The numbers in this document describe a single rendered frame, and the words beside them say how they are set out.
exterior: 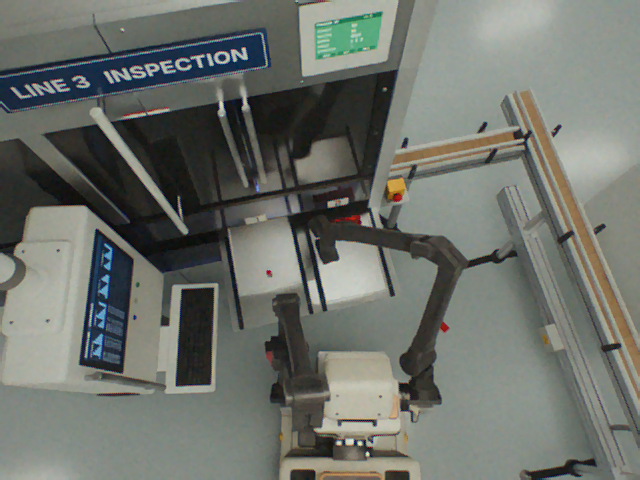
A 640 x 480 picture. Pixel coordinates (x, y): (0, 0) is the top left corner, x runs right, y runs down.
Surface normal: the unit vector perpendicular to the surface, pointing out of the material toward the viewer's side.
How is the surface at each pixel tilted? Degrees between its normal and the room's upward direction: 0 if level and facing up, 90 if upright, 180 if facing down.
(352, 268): 0
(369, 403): 48
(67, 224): 0
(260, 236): 0
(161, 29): 90
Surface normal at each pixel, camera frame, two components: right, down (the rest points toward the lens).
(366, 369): 0.01, -0.88
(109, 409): 0.00, -0.33
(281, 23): 0.22, 0.92
